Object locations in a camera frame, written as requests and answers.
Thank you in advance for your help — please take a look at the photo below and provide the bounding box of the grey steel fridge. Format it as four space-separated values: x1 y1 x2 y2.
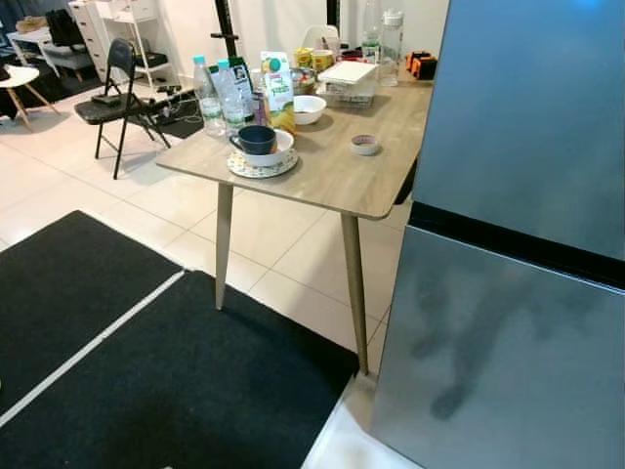
370 0 625 469

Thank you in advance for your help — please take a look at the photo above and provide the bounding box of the orange and black device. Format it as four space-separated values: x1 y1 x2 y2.
405 51 438 82

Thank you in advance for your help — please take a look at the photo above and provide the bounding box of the small pink dish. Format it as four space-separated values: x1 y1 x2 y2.
351 135 381 157

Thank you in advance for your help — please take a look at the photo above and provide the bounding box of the clear jug white lid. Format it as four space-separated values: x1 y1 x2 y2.
379 10 405 88

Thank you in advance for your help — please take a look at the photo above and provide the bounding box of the wooden table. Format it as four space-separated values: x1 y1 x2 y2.
156 73 437 377

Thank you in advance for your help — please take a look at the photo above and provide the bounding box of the white lidded food box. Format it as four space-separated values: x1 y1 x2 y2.
316 61 380 107

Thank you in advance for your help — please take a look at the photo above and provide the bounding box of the tall clear bottle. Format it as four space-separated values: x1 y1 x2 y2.
361 0 382 62

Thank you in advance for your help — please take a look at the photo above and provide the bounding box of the small white bowl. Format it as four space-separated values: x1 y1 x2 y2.
293 95 328 126

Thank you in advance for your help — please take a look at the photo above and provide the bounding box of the beige cup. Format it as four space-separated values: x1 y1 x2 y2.
311 49 337 75

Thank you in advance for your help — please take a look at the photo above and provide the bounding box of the large white bowl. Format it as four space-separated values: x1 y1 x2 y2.
239 129 296 168

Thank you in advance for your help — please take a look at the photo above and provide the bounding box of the white plastic chair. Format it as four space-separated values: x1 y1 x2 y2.
301 24 342 56

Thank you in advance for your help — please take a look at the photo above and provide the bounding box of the patterned round plate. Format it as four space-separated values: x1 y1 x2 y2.
228 147 300 180

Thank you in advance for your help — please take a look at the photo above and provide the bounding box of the orange juice carton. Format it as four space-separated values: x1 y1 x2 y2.
260 52 297 135

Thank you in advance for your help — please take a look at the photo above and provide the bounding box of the dark blue cup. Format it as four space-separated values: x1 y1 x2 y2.
229 125 278 156

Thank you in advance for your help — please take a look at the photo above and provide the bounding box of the clear blue-capped water bottle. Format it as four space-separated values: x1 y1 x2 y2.
215 59 247 134
191 56 227 138

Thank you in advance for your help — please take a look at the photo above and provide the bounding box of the dark green bag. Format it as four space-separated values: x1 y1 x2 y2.
228 56 257 124

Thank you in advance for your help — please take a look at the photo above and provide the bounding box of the black metal stand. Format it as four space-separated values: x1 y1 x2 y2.
212 0 241 60

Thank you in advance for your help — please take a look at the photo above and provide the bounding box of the black floor mat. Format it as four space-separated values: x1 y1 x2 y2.
0 272 360 469
0 210 187 413

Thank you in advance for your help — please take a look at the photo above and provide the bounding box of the white shelf unit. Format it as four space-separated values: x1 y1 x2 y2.
68 0 173 85

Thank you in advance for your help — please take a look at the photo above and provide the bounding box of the white round stool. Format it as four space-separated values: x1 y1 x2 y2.
0 65 61 133

